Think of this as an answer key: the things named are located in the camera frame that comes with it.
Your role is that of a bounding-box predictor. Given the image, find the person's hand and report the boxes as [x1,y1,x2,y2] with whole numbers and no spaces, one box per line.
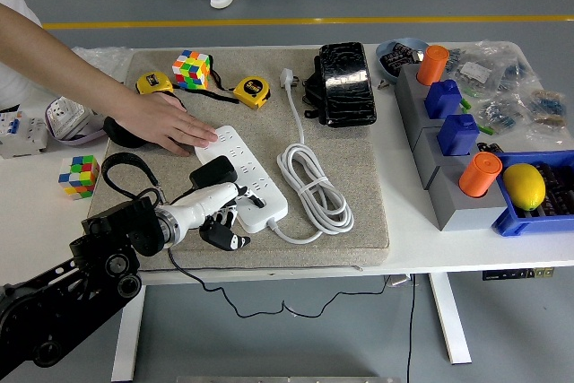
[119,91,219,158]

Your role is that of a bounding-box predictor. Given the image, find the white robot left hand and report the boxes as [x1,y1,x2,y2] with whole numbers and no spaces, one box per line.
[168,181,266,252]

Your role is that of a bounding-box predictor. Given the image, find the black plug adapter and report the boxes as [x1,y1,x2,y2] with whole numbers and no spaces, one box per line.
[188,155,239,189]

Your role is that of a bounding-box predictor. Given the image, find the white power strip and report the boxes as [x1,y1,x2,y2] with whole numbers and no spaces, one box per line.
[192,125,289,235]

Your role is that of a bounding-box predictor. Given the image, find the thin black plug cord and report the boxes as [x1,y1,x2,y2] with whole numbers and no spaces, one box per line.
[166,185,389,319]

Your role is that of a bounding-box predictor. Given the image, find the plain yellow tape measure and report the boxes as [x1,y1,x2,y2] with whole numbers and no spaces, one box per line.
[135,71,174,96]

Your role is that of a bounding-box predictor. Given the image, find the large bright puzzle cube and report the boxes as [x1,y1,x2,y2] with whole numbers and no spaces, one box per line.
[171,48,212,91]

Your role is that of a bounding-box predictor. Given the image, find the purple band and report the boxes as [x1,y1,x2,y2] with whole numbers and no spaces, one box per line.
[47,125,111,147]

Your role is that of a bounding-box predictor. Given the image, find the clear bag metal screws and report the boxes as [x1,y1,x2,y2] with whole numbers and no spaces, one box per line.
[71,45,134,84]

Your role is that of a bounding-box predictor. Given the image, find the yellow tape measure 5m print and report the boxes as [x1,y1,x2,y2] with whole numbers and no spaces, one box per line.
[232,76,272,110]

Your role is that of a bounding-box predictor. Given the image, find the white socket purple edge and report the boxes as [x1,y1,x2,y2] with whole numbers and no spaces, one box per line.
[44,96,107,138]

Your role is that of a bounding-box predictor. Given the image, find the small puzzle cube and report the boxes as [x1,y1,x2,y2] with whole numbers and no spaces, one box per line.
[58,154,100,200]

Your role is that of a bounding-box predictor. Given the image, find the grey-brown mat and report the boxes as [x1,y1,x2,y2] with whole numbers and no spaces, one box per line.
[87,48,390,273]

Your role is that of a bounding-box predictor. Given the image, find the white circuit breaker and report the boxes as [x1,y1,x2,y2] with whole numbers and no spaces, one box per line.
[0,109,49,160]

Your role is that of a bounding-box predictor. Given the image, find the white table leg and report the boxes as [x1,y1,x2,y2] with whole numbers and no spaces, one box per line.
[428,273,473,365]
[110,284,147,383]

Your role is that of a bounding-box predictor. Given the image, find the glossy black cracked case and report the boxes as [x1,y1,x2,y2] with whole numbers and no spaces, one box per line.
[317,40,378,128]

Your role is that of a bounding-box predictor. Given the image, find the grey holder block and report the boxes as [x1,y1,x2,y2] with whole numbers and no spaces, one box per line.
[403,95,445,151]
[411,125,454,191]
[393,63,434,109]
[428,162,512,232]

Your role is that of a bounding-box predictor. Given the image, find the light blue bowl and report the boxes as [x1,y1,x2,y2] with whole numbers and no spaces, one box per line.
[375,37,431,84]

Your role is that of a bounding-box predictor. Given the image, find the blue peg block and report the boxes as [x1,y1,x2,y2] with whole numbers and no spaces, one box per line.
[424,79,464,119]
[437,113,481,158]

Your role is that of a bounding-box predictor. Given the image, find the orange cylinder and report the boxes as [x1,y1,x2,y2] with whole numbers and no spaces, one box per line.
[457,152,502,199]
[416,44,451,86]

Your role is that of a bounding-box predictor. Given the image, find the clear bag white label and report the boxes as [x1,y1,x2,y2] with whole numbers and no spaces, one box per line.
[448,48,499,88]

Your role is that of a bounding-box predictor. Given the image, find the clear bag blue resistors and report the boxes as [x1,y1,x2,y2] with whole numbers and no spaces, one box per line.
[475,96,525,134]
[525,87,570,127]
[500,53,533,86]

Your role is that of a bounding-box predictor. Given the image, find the blue plastic bin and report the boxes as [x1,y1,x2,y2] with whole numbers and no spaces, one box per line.
[491,149,574,239]

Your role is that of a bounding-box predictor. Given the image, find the black table control panel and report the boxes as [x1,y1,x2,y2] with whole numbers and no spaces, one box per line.
[482,267,556,282]

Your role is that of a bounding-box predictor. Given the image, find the yellow lemon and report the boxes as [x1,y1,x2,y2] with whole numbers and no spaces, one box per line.
[501,162,547,212]

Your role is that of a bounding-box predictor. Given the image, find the black capacitors row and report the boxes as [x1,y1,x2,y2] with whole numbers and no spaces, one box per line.
[519,162,574,218]

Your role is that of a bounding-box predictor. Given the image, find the black wrist strap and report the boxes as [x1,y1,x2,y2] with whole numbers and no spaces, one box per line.
[178,54,241,105]

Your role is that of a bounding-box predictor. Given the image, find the white power strip cord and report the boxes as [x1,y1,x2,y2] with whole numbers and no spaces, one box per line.
[266,66,355,244]

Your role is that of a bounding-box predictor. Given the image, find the black strapped pouch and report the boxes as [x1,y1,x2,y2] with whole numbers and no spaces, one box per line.
[300,54,326,120]

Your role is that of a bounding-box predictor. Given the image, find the hanging black cable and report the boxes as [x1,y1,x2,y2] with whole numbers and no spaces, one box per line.
[405,274,416,383]

